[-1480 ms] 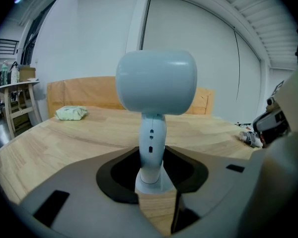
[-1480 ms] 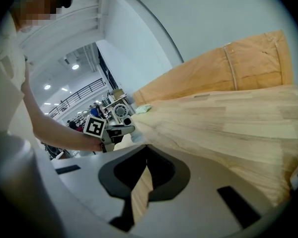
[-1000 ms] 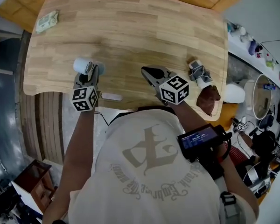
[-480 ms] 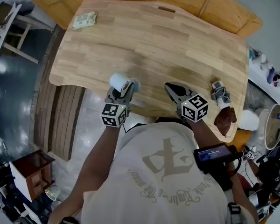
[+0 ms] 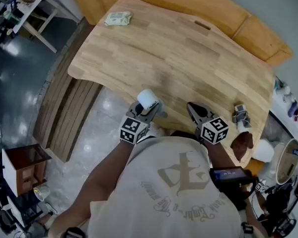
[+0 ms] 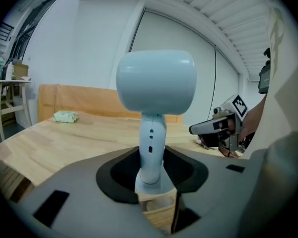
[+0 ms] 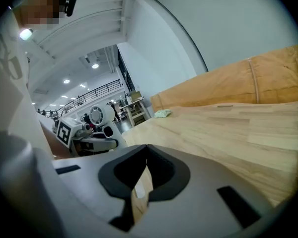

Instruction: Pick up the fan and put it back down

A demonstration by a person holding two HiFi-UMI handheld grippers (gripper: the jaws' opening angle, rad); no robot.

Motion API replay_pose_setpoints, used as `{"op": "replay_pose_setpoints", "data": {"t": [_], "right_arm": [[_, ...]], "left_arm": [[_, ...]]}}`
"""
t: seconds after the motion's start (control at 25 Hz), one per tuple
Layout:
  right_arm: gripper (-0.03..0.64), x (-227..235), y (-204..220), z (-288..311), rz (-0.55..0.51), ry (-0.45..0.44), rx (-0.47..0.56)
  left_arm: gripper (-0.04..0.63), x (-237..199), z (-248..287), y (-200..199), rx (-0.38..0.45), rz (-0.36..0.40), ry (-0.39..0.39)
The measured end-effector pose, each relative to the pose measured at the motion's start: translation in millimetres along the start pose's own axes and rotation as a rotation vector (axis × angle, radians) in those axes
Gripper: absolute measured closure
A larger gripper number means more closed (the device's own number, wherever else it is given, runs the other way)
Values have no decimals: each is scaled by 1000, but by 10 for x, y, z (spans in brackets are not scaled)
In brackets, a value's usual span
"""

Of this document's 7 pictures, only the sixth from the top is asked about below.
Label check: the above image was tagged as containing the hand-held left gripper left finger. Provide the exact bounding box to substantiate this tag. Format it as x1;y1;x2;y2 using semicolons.
19;146;165;238

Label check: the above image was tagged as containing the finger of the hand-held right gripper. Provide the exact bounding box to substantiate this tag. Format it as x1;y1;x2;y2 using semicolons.
188;118;230;135

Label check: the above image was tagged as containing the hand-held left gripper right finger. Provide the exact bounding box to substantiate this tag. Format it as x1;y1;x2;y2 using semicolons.
163;145;262;236

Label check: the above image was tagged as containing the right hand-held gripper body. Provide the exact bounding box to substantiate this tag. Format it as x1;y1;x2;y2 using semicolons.
212;94;249;154

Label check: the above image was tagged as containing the white handheld fan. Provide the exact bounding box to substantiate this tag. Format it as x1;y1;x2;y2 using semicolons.
115;50;198;195

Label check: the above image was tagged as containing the person's right forearm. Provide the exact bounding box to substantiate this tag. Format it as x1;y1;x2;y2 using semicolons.
239;94;268;146

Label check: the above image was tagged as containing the person's right hand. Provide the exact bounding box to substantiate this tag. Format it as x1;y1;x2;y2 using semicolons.
219;131;254;158

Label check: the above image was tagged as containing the person's beige printed t-shirt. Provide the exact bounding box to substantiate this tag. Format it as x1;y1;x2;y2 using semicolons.
243;0;298;159

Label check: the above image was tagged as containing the green wet wipes pack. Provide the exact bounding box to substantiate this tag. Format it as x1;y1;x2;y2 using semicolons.
52;110;79;124

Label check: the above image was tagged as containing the white side table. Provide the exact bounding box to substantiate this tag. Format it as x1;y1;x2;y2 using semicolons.
0;79;33;142

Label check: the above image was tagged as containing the open cardboard box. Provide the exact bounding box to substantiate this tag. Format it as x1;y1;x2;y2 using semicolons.
12;63;29;80

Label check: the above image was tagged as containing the black recorder device with screen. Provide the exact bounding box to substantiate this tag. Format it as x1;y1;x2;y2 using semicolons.
258;48;273;95

